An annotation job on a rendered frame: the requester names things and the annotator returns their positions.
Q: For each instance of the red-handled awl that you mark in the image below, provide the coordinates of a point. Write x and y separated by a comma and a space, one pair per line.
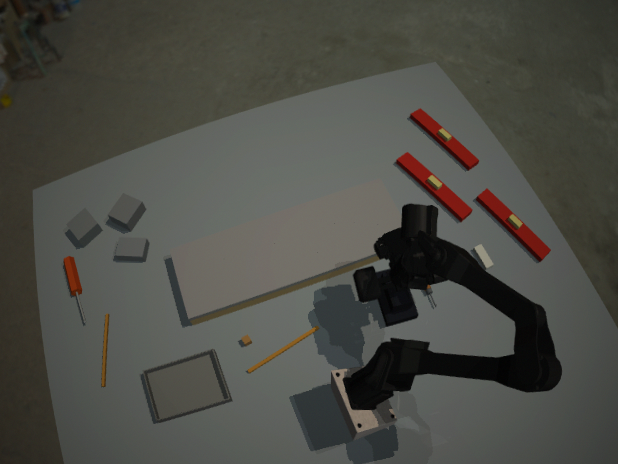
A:
73, 279

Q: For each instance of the orange-brown long thin rod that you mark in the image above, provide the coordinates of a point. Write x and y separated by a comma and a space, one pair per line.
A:
105, 350
250, 370

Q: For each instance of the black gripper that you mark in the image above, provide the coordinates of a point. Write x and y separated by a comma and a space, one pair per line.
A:
367, 283

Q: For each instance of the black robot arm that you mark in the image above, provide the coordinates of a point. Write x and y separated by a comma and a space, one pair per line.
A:
533, 368

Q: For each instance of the beige rectangular panel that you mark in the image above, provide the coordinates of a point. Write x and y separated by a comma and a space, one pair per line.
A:
282, 252

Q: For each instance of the red flat bar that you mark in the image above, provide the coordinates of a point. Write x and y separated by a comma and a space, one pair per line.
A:
446, 140
513, 224
436, 187

